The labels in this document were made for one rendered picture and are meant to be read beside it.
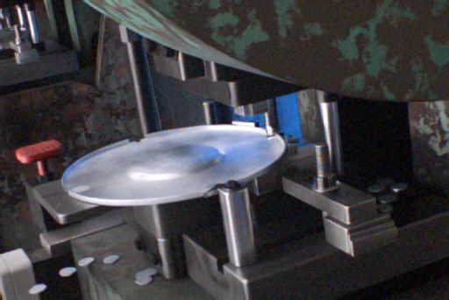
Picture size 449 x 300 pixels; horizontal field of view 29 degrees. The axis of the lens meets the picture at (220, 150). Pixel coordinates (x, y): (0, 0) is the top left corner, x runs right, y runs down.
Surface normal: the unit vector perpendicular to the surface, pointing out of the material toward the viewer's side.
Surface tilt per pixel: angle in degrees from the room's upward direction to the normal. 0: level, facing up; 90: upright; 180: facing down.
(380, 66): 90
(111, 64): 90
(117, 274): 0
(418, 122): 90
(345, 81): 90
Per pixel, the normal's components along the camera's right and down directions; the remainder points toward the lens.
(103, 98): 0.40, 0.22
